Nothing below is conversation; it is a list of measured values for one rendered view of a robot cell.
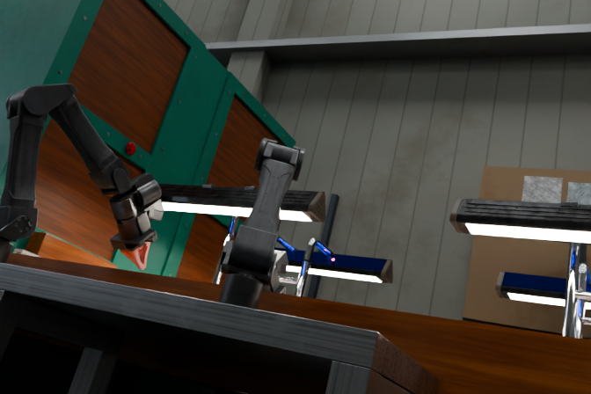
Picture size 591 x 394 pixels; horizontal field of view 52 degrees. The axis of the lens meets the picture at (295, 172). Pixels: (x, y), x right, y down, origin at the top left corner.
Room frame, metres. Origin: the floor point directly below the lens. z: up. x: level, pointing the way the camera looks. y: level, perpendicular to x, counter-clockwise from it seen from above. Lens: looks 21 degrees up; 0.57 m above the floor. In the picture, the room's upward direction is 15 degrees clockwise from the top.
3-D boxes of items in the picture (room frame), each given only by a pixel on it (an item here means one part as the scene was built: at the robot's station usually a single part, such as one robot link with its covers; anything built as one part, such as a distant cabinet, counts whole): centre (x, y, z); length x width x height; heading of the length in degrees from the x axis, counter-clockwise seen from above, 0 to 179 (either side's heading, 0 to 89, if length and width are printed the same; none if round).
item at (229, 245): (0.99, 0.04, 0.77); 0.09 x 0.06 x 0.06; 91
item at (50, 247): (1.84, 0.58, 0.83); 0.30 x 0.06 x 0.07; 147
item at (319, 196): (1.66, 0.17, 1.08); 0.62 x 0.08 x 0.07; 57
